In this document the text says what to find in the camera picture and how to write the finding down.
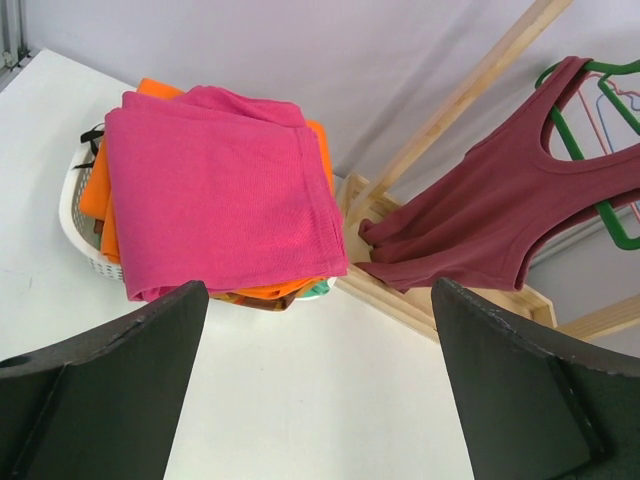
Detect maroon tank top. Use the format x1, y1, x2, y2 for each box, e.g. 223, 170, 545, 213
358, 56, 639, 293

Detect green plastic hanger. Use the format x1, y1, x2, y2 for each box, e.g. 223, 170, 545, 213
550, 60, 639, 251

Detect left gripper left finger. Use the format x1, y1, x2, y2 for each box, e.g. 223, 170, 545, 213
1, 281, 209, 479

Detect blue wire hanger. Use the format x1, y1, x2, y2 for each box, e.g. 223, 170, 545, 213
595, 94, 639, 154

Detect pink wire hanger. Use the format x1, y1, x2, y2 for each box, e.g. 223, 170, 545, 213
569, 84, 640, 214

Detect wooden clothes rack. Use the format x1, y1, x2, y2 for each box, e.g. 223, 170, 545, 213
338, 1, 639, 339

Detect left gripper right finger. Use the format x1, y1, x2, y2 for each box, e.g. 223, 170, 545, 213
431, 279, 639, 479

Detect orange folded cloth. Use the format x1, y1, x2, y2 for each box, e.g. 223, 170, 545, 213
79, 77, 336, 301

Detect pink trousers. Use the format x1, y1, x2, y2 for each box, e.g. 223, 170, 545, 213
105, 86, 349, 301

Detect white laundry basket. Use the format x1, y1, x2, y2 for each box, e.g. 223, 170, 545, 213
59, 143, 337, 301

